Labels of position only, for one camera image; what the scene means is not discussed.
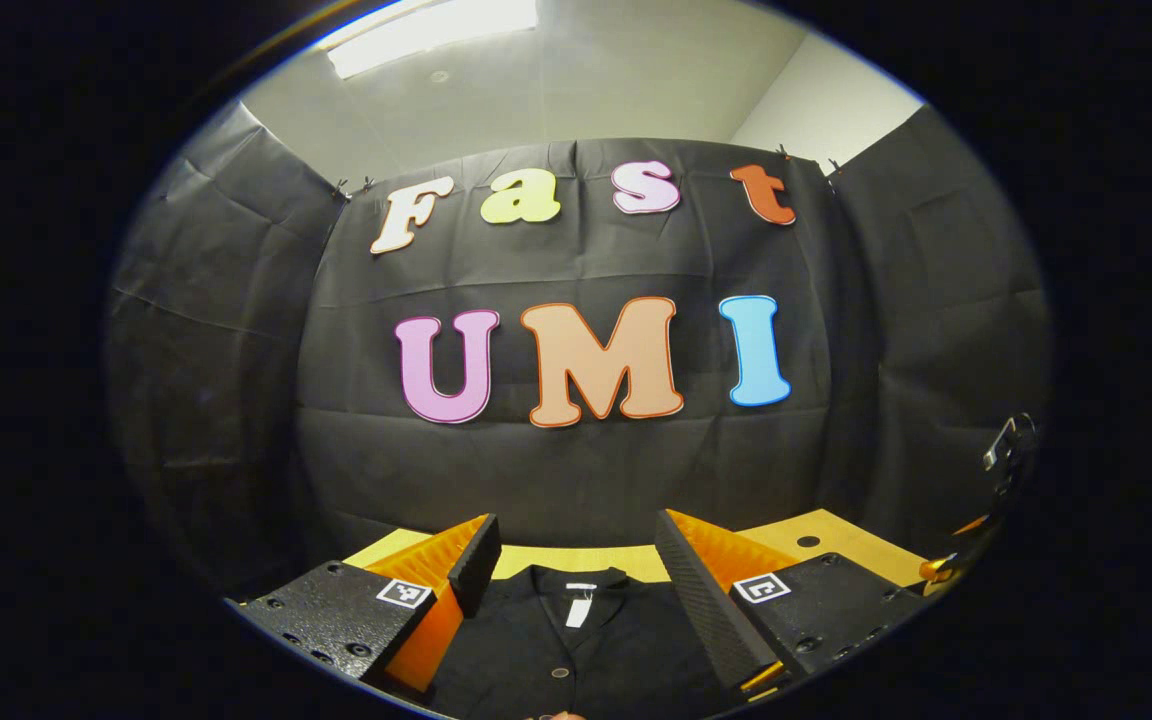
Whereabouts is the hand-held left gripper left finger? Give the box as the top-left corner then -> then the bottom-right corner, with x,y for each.
236,513 -> 503,694

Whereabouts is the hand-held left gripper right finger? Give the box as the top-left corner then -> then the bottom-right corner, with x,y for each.
654,508 -> 925,699

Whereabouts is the black buttoned jacket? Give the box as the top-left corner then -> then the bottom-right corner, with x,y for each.
424,565 -> 739,720

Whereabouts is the black backdrop cloth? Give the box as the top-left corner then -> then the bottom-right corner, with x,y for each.
104,100 -> 1055,601

